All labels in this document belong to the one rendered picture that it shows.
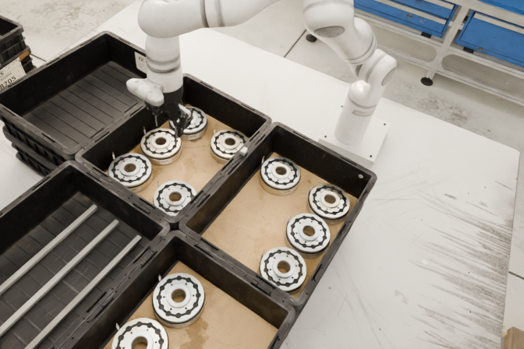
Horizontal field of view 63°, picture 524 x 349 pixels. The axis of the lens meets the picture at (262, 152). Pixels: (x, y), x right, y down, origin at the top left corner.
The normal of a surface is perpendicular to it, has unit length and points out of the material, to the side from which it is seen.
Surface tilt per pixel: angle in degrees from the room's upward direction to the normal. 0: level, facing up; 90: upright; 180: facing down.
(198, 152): 0
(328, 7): 40
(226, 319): 0
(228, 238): 0
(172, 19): 79
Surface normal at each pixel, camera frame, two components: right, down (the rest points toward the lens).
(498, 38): -0.44, 0.65
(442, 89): 0.11, -0.65
